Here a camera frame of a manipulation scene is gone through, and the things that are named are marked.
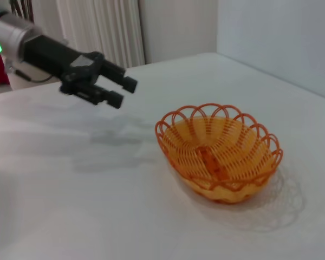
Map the thin black cable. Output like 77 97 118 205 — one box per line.
15 69 61 82

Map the white pleated curtain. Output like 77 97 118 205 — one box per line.
56 0 146 70

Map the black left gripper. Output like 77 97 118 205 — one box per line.
23 35 139 109

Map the orange plastic woven basket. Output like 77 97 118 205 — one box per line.
154 102 284 204

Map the dark cable bundle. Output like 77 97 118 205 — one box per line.
9 0 35 21

